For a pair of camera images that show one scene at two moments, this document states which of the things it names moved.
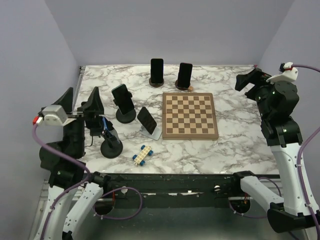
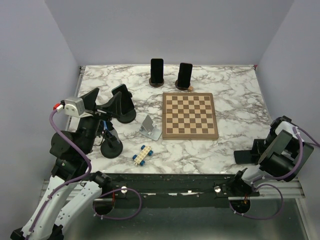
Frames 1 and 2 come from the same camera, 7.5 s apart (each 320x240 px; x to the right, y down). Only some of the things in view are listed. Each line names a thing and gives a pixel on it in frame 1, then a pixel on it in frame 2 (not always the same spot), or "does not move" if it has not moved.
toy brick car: [145, 152] does not move
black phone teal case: [122, 98] does not move
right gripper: [243, 79] -> [258, 146]
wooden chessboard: [189, 116] does not move
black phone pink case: [184, 75] does not move
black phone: [146, 120] -> [245, 156]
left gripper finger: [94, 105] -> [114, 107]
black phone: [156, 70] does not move
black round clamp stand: [127, 117] does not move
